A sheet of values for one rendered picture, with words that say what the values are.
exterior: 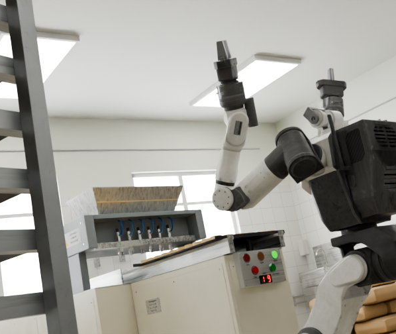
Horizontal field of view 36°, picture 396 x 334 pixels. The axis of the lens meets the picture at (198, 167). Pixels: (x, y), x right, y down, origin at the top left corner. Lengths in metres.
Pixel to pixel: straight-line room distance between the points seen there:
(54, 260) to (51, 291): 0.04
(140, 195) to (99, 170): 3.72
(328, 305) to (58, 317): 1.34
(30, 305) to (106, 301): 1.98
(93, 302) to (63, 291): 1.98
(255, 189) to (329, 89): 0.69
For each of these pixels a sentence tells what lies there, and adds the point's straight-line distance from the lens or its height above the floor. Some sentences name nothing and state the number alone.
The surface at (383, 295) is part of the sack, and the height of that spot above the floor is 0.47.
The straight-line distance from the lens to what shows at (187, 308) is 2.59.
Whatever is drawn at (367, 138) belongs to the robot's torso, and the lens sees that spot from 1.89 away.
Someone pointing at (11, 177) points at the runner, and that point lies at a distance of 0.90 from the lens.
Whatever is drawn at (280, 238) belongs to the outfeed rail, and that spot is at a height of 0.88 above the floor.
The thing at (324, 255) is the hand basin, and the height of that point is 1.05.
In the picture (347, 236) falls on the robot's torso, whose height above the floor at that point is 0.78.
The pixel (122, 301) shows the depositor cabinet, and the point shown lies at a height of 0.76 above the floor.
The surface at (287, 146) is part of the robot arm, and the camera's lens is 1.86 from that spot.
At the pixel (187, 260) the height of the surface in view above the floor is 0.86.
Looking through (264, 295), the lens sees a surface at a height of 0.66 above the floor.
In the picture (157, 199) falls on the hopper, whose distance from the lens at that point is 3.18.
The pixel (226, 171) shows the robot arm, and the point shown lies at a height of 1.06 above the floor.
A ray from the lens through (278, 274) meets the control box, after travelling 2.52.
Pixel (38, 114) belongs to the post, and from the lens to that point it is 0.93.
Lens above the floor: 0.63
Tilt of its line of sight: 14 degrees up
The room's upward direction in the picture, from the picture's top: 11 degrees counter-clockwise
